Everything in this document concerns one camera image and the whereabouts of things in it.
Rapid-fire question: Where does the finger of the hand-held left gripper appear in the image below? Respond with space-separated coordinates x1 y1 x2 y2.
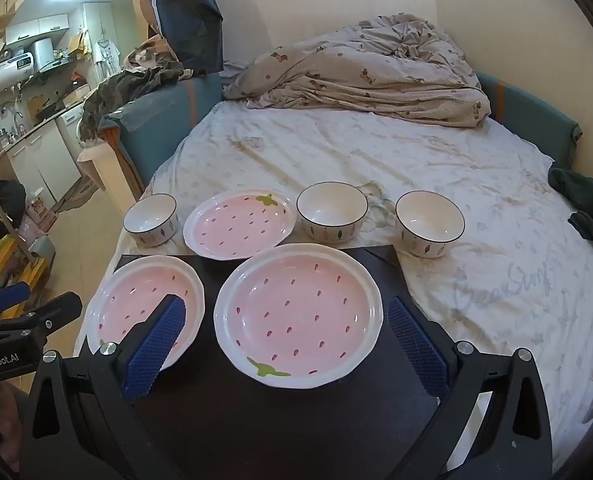
0 282 31 322
4 292 84 348

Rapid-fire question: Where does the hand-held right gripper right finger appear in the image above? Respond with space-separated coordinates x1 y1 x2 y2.
386 296 552 480

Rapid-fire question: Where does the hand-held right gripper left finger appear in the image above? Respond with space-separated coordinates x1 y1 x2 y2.
21 294 187 480

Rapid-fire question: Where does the large pink strawberry plate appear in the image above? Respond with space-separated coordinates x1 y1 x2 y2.
213 243 383 391

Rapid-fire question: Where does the white bowl with dark rim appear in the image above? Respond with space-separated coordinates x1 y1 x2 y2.
123 193 179 248
395 190 465 259
296 182 368 245

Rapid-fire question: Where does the person's left forearm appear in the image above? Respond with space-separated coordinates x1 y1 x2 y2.
0 382 30 461

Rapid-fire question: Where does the yellow wooden rack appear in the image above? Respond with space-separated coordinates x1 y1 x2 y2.
0 215 57 301

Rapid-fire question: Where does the black bag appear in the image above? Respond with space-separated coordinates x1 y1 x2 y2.
0 180 27 212

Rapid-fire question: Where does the white kitchen base cabinet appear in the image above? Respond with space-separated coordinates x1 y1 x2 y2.
6 102 84 201

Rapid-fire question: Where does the dark brown board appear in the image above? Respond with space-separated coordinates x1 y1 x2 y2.
79 244 444 480

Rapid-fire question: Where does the camouflage jacket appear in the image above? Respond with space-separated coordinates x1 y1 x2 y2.
79 67 184 143

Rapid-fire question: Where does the dark green cloth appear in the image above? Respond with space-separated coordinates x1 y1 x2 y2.
549 161 593 261

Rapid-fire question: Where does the white water heater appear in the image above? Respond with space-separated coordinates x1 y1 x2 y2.
0 52 34 97

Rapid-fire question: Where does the silver range hood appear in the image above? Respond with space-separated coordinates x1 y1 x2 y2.
29 37 72 73

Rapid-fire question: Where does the brown patterned blanket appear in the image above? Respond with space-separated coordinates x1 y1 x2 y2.
121 34 184 73

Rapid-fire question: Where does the beige printed quilt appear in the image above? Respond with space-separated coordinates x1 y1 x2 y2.
224 12 492 127

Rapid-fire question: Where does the tall white cabinet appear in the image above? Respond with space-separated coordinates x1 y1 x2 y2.
81 2 122 81

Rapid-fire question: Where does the dark blue hanging cloth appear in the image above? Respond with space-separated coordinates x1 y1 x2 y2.
149 0 224 73

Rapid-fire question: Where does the teal bed frame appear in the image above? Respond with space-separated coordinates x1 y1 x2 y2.
99 71 582 196

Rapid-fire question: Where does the white wall cabinet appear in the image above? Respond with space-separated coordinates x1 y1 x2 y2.
4 12 72 47

